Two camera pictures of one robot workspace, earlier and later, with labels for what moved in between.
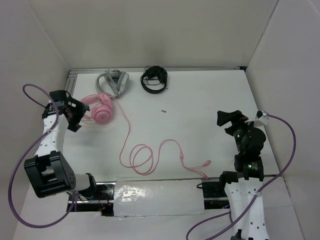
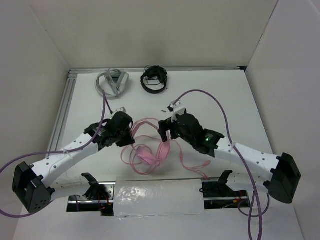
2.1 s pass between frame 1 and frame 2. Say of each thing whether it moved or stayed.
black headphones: stayed
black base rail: stayed
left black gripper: moved
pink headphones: moved
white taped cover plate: stayed
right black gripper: moved
